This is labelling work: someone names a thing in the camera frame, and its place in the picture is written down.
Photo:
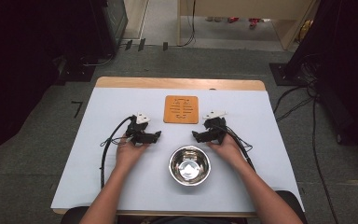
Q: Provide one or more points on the red shoes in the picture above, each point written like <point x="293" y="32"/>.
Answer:
<point x="251" y="21"/>

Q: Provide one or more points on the black stand base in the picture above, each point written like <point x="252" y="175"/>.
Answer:
<point x="77" y="73"/>
<point x="284" y="74"/>

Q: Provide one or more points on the stainless steel bowl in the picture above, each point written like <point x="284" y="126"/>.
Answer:
<point x="189" y="165"/>

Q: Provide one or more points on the black cabinet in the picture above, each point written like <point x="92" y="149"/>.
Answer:
<point x="113" y="25"/>

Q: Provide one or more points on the square wooden trivet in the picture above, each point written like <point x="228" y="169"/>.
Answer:
<point x="181" y="109"/>

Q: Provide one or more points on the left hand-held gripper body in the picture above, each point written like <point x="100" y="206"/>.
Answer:
<point x="137" y="128"/>

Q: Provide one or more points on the black curtain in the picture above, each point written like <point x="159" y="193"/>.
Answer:
<point x="345" y="71"/>
<point x="21" y="62"/>

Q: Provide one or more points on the wooden table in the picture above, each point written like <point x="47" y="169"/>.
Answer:
<point x="180" y="83"/>

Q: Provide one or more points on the light wooden desk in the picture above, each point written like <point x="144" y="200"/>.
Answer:
<point x="289" y="28"/>

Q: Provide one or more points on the person's left hand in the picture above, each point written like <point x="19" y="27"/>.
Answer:
<point x="129" y="154"/>

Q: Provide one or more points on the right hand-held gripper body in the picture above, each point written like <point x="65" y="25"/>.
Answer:
<point x="215" y="126"/>

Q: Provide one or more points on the person's right hand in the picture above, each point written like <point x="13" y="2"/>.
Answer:
<point x="228" y="151"/>

